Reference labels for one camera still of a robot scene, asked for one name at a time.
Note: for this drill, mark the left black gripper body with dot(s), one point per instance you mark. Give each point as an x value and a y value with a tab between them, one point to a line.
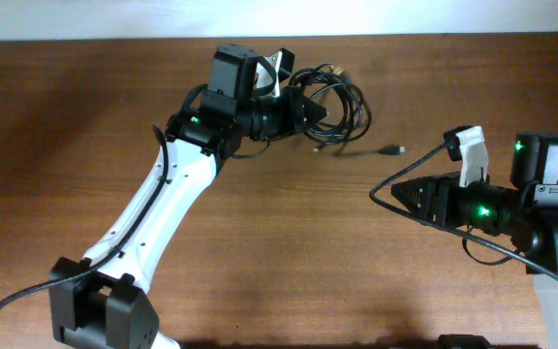
290	118

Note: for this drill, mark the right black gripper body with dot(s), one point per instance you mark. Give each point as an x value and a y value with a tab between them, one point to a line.
443	198

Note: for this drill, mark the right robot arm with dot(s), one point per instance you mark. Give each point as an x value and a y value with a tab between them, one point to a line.
527	212

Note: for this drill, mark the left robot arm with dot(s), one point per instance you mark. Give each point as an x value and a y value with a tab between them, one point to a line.
102	301

